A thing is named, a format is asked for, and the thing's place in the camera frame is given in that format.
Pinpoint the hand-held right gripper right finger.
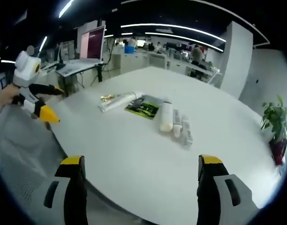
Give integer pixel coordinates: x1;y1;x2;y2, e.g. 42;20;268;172
196;154;263;225

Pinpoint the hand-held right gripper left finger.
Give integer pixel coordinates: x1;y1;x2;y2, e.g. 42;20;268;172
30;155;88;225

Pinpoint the gold foil skincare packet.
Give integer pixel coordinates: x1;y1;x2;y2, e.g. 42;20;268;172
100;93;117;101

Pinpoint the clear grey skincare tube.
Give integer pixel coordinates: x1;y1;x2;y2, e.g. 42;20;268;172
180;114;194;146

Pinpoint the small white skincare tube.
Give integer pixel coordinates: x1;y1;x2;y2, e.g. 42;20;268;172
172;109;183;137

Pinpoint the long white skincare tube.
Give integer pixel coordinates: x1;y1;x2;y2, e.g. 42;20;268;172
98;91;143;113

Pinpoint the large white skincare bottle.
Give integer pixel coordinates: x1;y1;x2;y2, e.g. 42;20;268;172
159;100;174;132

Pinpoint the black green skincare box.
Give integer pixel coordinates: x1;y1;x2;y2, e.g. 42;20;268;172
124;94;163;121

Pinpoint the person's left hand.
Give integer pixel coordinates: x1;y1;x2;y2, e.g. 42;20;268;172
0;83;23;109

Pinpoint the white standing desk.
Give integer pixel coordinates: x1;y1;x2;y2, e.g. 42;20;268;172
54;60;104;97

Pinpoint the grey mesh office chair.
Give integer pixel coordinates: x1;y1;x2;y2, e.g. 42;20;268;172
0;103;71;211

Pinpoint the computer monitor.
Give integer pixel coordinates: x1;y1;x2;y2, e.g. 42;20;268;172
79;25;106;63

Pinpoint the potted green plant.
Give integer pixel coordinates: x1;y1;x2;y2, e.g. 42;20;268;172
260;94;287;166

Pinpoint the white office counter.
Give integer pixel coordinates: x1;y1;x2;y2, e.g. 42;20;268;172
110;50;219;83

